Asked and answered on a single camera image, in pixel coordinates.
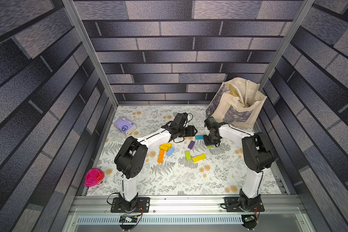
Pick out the light blue block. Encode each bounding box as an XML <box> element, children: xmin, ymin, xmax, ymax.
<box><xmin>166</xmin><ymin>148</ymin><xmax>175</xmax><ymax>156</ymax></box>

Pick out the aluminium front rail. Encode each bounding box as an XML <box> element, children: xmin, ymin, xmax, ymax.
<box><xmin>63</xmin><ymin>195</ymin><xmax>314</xmax><ymax>232</ymax></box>

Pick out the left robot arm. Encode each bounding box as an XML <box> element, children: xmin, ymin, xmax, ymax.
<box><xmin>114</xmin><ymin>113</ymin><xmax>198</xmax><ymax>205</ymax></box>

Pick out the purple card box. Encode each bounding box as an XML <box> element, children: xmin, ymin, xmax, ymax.
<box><xmin>114</xmin><ymin>117</ymin><xmax>137</xmax><ymax>137</ymax></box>

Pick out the lime green long block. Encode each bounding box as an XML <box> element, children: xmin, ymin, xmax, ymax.
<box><xmin>185</xmin><ymin>151</ymin><xmax>191</xmax><ymax>160</ymax></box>

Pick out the purple block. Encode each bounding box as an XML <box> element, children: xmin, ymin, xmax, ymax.
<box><xmin>188</xmin><ymin>141</ymin><xmax>195</xmax><ymax>150</ymax></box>

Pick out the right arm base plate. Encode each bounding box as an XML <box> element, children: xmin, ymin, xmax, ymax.
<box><xmin>223</xmin><ymin>197</ymin><xmax>265</xmax><ymax>213</ymax></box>

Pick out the yellow-green block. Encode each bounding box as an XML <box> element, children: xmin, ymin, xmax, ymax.
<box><xmin>192</xmin><ymin>154</ymin><xmax>206</xmax><ymax>163</ymax></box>

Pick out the left circuit board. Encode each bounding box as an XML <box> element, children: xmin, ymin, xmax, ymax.
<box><xmin>119</xmin><ymin>215</ymin><xmax>138</xmax><ymax>223</ymax></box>

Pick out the lower yellow block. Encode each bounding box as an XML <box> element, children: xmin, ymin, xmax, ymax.
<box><xmin>159</xmin><ymin>146</ymin><xmax>169</xmax><ymax>151</ymax></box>

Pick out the circuit board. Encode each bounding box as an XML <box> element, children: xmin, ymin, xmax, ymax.
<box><xmin>242</xmin><ymin>215</ymin><xmax>257</xmax><ymax>225</ymax></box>
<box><xmin>119</xmin><ymin>215</ymin><xmax>138</xmax><ymax>223</ymax></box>

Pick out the canvas tote bag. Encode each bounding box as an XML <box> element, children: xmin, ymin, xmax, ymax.
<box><xmin>206</xmin><ymin>77</ymin><xmax>267</xmax><ymax>129</ymax></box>

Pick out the orange block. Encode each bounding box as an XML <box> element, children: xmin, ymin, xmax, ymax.
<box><xmin>158</xmin><ymin>149</ymin><xmax>165</xmax><ymax>163</ymax></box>

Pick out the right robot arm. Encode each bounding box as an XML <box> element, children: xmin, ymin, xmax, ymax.
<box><xmin>204</xmin><ymin>117</ymin><xmax>276</xmax><ymax>210</ymax></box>

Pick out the pink plastic lid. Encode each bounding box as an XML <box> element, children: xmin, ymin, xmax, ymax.
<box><xmin>84</xmin><ymin>168</ymin><xmax>104</xmax><ymax>187</ymax></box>

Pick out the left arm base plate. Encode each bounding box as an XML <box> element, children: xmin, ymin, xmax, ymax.
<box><xmin>110</xmin><ymin>197</ymin><xmax>151</xmax><ymax>213</ymax></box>

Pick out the long yellow block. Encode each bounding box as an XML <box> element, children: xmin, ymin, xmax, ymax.
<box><xmin>160</xmin><ymin>143</ymin><xmax>172</xmax><ymax>149</ymax></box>

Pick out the right circuit board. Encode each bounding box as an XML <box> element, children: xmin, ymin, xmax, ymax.
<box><xmin>242</xmin><ymin>215</ymin><xmax>257</xmax><ymax>225</ymax></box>

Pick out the teal block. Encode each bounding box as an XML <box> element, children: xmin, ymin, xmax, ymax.
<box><xmin>195</xmin><ymin>135</ymin><xmax>204</xmax><ymax>140</ymax></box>

